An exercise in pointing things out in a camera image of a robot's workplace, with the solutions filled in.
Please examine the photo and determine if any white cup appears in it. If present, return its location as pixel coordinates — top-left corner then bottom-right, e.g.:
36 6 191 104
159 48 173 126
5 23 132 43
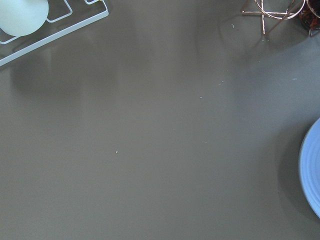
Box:
0 0 49 37

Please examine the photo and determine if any dark tea bottle front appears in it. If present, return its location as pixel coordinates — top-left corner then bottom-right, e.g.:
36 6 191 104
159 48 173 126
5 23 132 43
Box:
298 0 320 30

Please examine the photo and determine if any blue plate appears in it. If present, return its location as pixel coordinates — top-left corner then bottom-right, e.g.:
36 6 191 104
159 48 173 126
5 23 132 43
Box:
298 119 320 217

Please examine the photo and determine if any copper wire bottle rack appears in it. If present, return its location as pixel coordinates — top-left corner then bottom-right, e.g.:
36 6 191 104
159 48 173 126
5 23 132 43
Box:
240 0 320 37

